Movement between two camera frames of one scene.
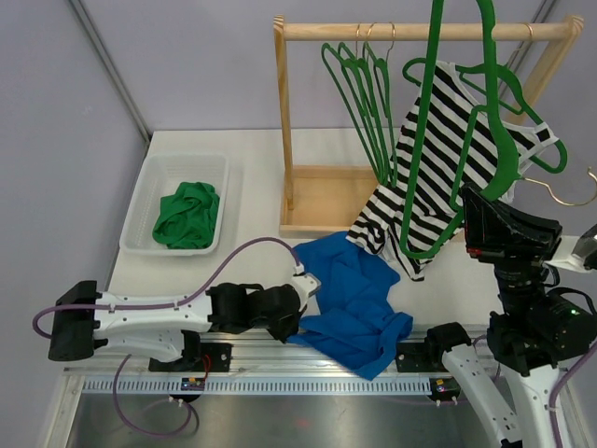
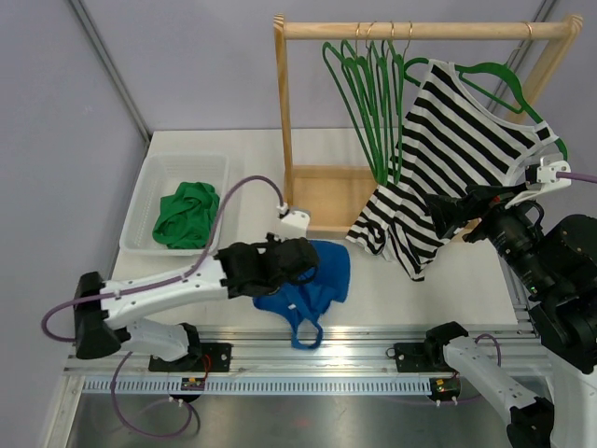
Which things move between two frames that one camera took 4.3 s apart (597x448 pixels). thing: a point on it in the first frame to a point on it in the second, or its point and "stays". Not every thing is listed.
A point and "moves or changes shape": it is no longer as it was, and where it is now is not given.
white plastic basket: [162, 175] stays
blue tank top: [354, 326] moves or changes shape
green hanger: [509, 178] to [391, 77]
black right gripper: [497, 232] to [449, 212]
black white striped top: [468, 147] stays
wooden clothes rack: [324, 201] stays
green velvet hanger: [381, 97] moves or changes shape
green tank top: [187, 219] stays
